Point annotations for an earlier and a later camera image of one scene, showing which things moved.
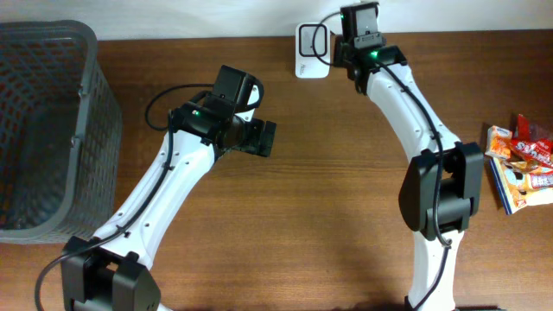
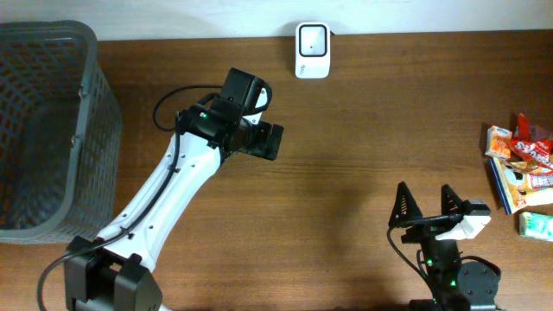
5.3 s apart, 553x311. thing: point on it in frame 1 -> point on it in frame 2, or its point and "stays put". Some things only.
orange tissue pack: [498, 142] stays put
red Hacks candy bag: [537, 150] stays put
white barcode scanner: [313, 50] stays put
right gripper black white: [340, 52] -> [426, 225]
